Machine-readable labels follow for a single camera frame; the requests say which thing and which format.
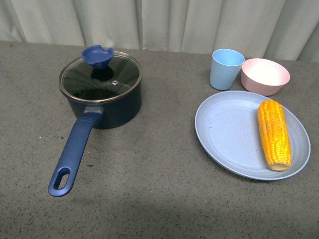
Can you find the yellow corn cob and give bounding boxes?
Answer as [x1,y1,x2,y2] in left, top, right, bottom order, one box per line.
[257,100,292,172]

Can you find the light blue cup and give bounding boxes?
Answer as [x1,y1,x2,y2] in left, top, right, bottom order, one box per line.
[210,49,245,91]

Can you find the dark blue saucepan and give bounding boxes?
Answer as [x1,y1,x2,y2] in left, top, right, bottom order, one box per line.
[48,82,142,197]

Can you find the grey white curtain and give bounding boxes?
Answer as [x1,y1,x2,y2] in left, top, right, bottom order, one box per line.
[0,0,319,62]

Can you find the light blue plate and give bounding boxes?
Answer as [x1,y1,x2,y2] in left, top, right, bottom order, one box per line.
[195,91,311,181]

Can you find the glass lid with blue knob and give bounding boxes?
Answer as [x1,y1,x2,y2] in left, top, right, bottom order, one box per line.
[59,45,142,103]

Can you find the pink bowl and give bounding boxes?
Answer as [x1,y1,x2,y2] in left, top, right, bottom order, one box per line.
[241,58,290,96]

